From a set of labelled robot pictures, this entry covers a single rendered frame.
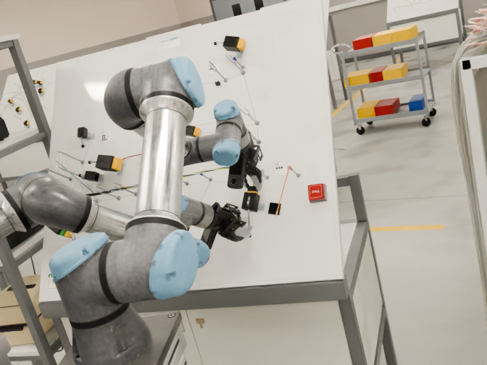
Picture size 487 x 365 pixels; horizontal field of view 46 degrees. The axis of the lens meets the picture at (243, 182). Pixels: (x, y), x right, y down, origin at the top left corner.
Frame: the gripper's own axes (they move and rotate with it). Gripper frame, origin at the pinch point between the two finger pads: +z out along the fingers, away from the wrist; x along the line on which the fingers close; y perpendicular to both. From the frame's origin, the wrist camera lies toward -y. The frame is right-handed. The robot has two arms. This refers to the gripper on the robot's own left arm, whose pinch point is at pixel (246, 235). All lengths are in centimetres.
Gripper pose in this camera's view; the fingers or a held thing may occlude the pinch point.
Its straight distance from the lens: 188.5
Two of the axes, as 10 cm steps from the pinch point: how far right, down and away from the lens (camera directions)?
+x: -3.7, -6.8, 6.3
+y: 6.5, -6.8, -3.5
